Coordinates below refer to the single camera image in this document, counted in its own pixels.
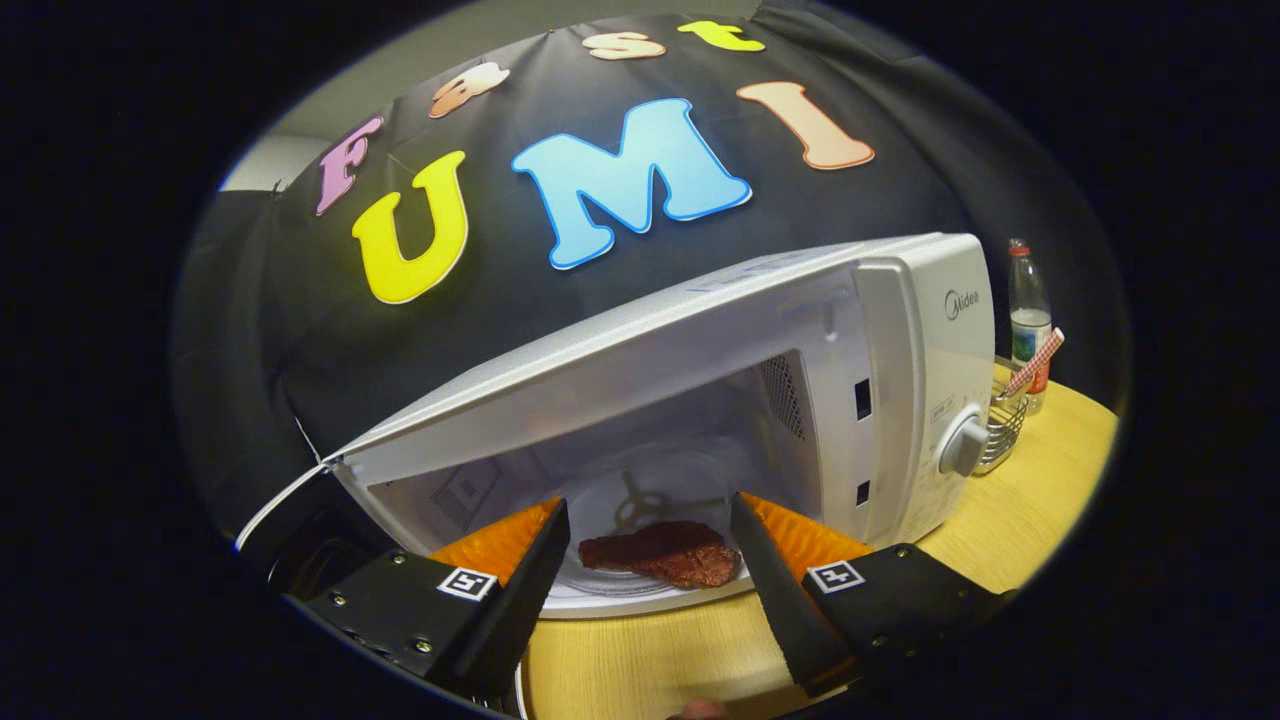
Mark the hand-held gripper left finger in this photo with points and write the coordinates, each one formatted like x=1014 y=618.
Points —
x=510 y=610

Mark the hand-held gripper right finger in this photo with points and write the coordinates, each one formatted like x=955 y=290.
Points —
x=790 y=610

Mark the red-brown meat slice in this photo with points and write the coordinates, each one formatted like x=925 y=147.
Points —
x=670 y=552

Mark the white toaster oven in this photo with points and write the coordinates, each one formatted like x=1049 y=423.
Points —
x=900 y=330

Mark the red checkered straw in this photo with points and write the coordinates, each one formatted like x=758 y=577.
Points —
x=1038 y=360

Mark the clear plastic water bottle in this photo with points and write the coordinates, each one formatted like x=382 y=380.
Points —
x=1028 y=300

